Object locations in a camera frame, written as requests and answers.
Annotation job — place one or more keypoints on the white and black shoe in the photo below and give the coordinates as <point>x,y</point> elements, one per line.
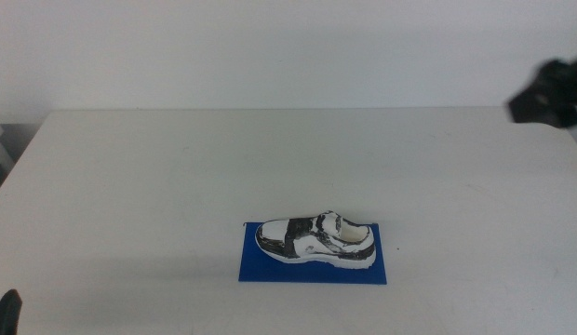
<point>316,242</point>

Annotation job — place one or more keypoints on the blue rectangular mat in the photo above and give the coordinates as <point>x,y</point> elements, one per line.
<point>312,272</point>

